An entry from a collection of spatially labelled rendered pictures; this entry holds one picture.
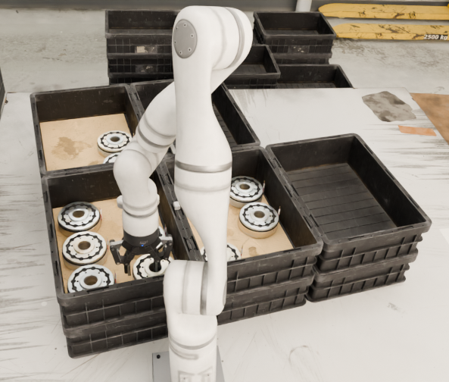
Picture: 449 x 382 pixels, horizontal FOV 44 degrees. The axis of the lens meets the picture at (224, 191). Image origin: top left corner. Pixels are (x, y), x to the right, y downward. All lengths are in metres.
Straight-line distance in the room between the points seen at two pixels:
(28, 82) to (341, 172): 2.46
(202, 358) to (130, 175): 0.36
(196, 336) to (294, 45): 2.23
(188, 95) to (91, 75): 2.92
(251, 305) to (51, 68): 2.76
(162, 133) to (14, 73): 2.90
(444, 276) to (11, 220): 1.23
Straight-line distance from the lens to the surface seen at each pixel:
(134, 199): 1.09
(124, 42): 2.91
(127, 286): 1.17
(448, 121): 3.77
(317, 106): 2.22
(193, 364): 1.08
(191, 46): 0.82
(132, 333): 1.31
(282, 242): 1.42
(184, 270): 0.95
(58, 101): 1.79
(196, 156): 0.85
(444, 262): 1.71
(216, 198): 0.87
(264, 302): 1.38
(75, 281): 1.29
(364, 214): 1.57
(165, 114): 0.94
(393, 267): 1.53
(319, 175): 1.66
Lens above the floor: 1.84
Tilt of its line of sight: 41 degrees down
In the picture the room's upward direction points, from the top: 6 degrees clockwise
